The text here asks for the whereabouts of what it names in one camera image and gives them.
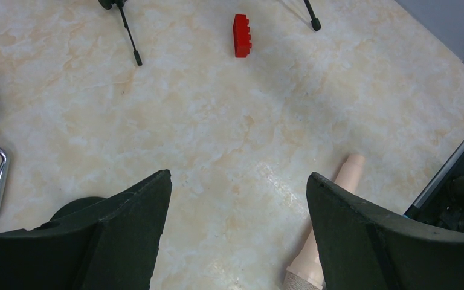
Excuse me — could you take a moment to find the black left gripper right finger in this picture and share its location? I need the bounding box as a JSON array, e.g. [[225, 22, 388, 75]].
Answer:
[[306, 173, 464, 289]]

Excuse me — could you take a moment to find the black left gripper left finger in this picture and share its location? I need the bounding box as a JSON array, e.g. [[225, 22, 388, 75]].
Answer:
[[0, 169, 172, 289]]

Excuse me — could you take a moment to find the black shock-mount tripod stand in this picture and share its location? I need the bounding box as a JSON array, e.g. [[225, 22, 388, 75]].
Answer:
[[97, 0, 143, 67]]

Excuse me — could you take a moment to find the black tall tripod mic stand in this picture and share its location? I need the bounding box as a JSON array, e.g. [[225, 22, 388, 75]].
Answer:
[[281, 0, 322, 31]]

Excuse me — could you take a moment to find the beige microphone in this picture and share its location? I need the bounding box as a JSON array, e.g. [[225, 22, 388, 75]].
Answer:
[[282, 153, 366, 290]]

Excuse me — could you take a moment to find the red toy brick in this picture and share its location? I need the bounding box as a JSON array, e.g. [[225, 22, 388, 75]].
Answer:
[[233, 14, 252, 58]]

